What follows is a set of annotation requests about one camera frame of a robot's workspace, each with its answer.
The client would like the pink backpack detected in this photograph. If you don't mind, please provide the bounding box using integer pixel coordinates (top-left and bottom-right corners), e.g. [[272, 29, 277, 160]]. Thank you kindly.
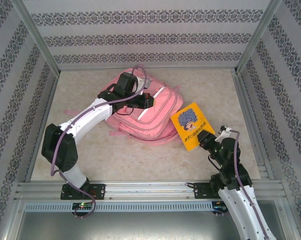
[[64, 70, 184, 148]]

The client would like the yellow book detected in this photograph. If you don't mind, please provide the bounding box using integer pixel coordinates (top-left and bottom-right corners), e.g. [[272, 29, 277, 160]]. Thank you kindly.
[[170, 101, 216, 153]]

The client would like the grey metal sheet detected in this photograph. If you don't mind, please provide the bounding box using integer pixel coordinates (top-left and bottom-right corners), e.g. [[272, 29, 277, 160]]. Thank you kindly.
[[5, 199, 299, 240]]

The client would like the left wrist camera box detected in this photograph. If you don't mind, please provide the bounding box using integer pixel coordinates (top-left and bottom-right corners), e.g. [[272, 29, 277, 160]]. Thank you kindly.
[[135, 75, 148, 89]]

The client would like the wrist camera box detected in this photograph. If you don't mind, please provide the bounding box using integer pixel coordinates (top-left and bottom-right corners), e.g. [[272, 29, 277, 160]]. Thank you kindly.
[[218, 124, 233, 138], [135, 75, 148, 89]]

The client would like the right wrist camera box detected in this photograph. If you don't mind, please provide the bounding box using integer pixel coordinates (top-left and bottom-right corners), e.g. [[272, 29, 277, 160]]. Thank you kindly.
[[218, 124, 233, 138]]

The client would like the aluminium table side rail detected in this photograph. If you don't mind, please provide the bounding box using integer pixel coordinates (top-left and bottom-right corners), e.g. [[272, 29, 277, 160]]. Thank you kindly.
[[25, 72, 60, 183], [231, 71, 275, 180]]

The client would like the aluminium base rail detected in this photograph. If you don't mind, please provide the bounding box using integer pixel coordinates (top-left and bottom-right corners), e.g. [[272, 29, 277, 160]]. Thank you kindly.
[[14, 181, 285, 201]]

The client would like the slotted metal cable duct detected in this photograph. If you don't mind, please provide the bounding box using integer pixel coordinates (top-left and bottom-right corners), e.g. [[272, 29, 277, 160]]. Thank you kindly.
[[24, 201, 214, 213]]

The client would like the aluminium frame post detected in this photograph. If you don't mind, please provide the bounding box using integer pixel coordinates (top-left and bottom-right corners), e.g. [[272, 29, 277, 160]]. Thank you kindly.
[[234, 0, 283, 75], [11, 0, 61, 77]]

